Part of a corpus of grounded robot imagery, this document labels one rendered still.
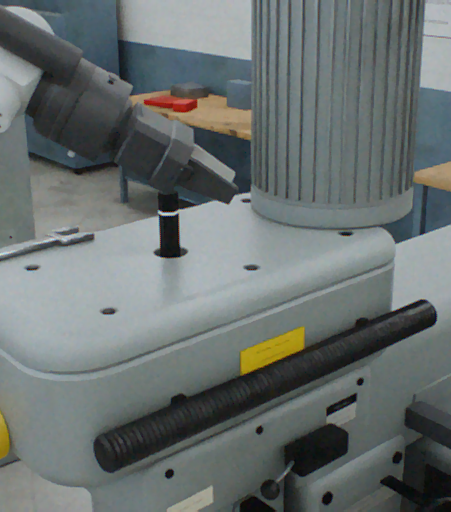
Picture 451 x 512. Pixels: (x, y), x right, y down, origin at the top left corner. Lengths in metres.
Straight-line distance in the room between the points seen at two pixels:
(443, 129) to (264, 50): 4.96
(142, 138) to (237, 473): 0.37
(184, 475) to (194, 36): 6.92
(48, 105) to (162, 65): 7.24
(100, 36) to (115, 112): 7.48
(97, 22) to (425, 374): 7.33
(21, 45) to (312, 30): 0.31
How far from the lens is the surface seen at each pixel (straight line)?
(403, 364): 1.13
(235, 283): 0.86
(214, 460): 0.92
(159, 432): 0.79
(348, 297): 0.97
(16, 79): 0.87
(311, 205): 1.01
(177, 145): 0.86
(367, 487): 1.15
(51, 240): 0.98
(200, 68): 7.66
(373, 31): 0.97
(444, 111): 5.92
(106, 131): 0.87
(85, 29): 8.25
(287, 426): 0.98
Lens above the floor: 2.22
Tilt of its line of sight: 21 degrees down
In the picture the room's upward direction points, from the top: 1 degrees counter-clockwise
